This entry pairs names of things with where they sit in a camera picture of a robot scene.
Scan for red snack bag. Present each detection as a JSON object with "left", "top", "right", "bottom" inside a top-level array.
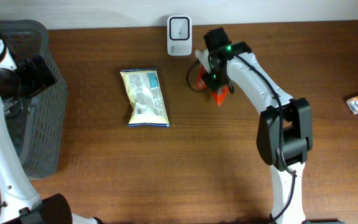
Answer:
[{"left": 196, "top": 66, "right": 229, "bottom": 106}]

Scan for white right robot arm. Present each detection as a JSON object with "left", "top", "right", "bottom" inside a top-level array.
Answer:
[{"left": 196, "top": 27, "right": 313, "bottom": 224}]

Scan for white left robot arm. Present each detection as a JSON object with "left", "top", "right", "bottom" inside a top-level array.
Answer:
[{"left": 0, "top": 32, "right": 102, "bottom": 224}]

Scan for white barcode scanner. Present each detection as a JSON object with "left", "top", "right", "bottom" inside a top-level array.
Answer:
[{"left": 167, "top": 15, "right": 193, "bottom": 57}]

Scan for black camera cable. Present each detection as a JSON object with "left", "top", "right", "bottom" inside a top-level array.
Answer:
[{"left": 186, "top": 60, "right": 206, "bottom": 93}]

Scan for grey plastic basket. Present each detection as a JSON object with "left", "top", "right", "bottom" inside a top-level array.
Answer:
[{"left": 0, "top": 20, "right": 68, "bottom": 180}]

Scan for yellow snack bag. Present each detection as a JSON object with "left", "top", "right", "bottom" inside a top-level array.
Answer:
[{"left": 120, "top": 68, "right": 170, "bottom": 128}]

